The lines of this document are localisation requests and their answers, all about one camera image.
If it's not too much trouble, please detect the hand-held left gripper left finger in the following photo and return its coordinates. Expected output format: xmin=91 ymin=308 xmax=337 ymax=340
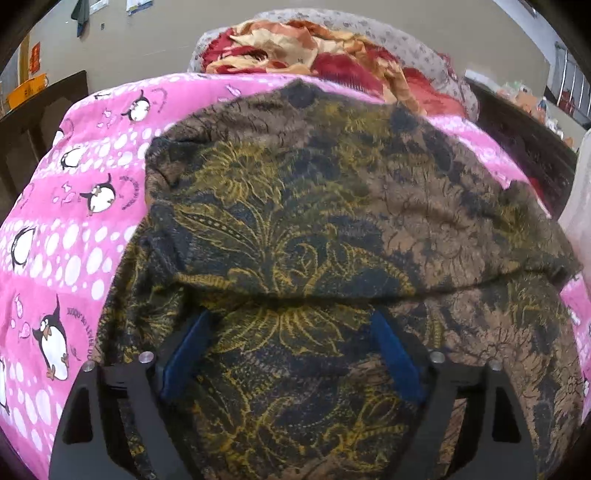
xmin=48 ymin=309 xmax=218 ymax=480

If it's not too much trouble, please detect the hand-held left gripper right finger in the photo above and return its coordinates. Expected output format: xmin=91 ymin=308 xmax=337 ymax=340
xmin=369 ymin=310 xmax=539 ymax=480

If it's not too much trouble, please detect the brown floral patterned garment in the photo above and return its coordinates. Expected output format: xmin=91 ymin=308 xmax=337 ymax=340
xmin=95 ymin=78 xmax=587 ymax=480

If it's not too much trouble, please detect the pink penguin print blanket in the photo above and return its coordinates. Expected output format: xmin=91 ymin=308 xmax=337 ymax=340
xmin=0 ymin=71 xmax=591 ymax=480

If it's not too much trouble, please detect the dark wooden headboard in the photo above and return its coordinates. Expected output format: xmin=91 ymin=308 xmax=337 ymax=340
xmin=464 ymin=76 xmax=578 ymax=217

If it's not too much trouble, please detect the dark wooden cabinet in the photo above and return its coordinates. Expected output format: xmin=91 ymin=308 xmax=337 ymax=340
xmin=0 ymin=70 xmax=88 ymax=204

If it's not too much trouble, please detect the pile of assorted packets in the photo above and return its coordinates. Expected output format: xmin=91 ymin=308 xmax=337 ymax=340
xmin=496 ymin=80 xmax=575 ymax=148

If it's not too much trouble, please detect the red and orange floral blanket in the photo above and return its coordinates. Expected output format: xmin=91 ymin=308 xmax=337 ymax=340
xmin=201 ymin=18 xmax=467 ymax=116

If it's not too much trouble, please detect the orange box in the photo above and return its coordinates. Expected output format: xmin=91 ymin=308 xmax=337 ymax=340
xmin=7 ymin=73 xmax=49 ymax=109

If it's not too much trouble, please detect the grey floral pillow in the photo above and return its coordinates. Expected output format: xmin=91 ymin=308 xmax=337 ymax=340
xmin=187 ymin=9 xmax=481 ymax=121

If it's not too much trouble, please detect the dark hanging cloth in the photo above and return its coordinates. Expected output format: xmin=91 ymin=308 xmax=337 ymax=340
xmin=71 ymin=0 xmax=90 ymax=35

